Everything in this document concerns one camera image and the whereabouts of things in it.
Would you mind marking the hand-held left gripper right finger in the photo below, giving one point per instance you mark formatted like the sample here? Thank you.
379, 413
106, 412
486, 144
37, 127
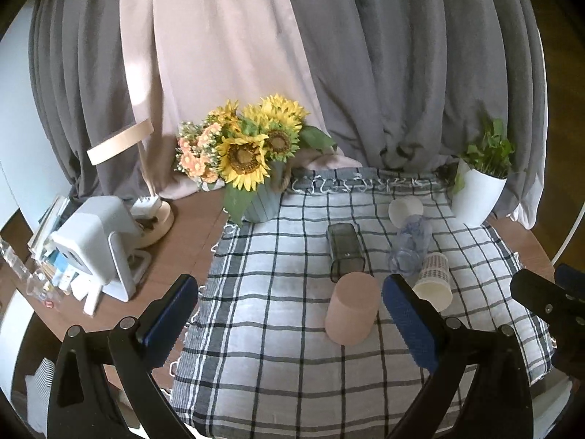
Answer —
409, 318

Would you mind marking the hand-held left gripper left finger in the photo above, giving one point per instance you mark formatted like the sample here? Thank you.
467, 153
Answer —
170, 311

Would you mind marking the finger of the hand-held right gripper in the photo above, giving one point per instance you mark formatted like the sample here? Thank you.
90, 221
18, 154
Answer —
571, 276
546, 295

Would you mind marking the white patterned paper cup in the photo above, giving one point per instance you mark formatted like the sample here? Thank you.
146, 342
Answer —
433, 279

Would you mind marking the pink cup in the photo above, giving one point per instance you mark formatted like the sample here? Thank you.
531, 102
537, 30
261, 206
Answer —
353, 306

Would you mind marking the clear plastic cup blue print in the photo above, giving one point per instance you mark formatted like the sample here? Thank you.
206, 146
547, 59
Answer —
411, 242

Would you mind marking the dark transparent square cup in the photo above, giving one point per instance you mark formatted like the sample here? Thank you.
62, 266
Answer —
345, 247

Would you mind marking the plain white cup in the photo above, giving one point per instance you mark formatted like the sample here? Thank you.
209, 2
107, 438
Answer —
404, 210

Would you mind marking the white tabletop device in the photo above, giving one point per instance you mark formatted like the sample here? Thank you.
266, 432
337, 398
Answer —
98, 247

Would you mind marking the checked cloth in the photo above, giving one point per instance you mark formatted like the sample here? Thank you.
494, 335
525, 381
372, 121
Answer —
283, 311

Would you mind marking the green plant in white pot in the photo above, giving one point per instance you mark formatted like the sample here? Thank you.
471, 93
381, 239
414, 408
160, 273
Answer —
480, 183

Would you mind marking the stack of books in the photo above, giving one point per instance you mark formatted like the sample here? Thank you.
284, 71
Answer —
48, 238

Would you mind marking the grey striped vase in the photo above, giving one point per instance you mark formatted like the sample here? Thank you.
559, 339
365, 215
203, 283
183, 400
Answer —
264, 201

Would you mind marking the clear plastic container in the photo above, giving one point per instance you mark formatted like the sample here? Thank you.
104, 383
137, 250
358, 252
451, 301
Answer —
23, 270

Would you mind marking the striped cloth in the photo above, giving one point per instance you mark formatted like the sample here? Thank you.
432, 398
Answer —
40, 395

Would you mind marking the white desk lamp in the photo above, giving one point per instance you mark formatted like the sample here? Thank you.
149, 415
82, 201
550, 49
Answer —
121, 141

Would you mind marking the sunflower bouquet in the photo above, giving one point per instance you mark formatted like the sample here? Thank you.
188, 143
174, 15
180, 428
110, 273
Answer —
247, 151

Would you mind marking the grey curtain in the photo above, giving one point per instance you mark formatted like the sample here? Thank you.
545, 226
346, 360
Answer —
411, 64

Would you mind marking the pink curtain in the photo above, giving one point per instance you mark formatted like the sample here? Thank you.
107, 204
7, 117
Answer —
215, 55

